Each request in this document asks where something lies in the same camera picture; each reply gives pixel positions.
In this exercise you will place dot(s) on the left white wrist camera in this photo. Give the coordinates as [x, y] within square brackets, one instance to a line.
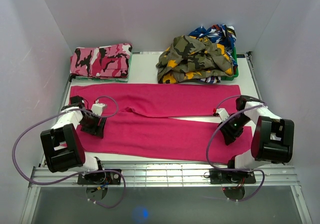
[98, 108]

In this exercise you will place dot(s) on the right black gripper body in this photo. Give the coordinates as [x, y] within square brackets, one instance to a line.
[238, 122]

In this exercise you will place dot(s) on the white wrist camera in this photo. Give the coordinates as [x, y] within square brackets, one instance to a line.
[221, 113]
[98, 108]

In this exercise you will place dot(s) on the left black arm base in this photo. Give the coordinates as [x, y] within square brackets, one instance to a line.
[97, 184]

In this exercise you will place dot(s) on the magenta pink trousers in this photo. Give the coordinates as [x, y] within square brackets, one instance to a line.
[156, 121]

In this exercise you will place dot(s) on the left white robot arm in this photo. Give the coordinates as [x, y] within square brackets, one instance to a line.
[61, 144]

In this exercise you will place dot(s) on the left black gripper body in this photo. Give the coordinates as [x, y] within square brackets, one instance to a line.
[89, 123]

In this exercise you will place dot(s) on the olive yellow camouflage trousers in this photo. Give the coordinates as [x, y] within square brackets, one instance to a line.
[189, 58]

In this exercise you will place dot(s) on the blue white camouflage trousers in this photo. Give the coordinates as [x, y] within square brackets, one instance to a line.
[226, 36]

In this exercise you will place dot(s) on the aluminium front rail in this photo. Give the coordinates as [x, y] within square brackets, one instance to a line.
[189, 174]

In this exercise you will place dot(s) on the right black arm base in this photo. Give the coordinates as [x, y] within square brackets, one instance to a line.
[233, 183]

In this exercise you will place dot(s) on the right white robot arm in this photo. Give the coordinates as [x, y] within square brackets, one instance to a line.
[273, 138]

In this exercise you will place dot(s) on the pink camouflage folded trousers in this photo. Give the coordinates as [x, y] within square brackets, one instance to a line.
[101, 59]

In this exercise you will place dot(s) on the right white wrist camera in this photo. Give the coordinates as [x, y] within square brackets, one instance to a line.
[221, 113]

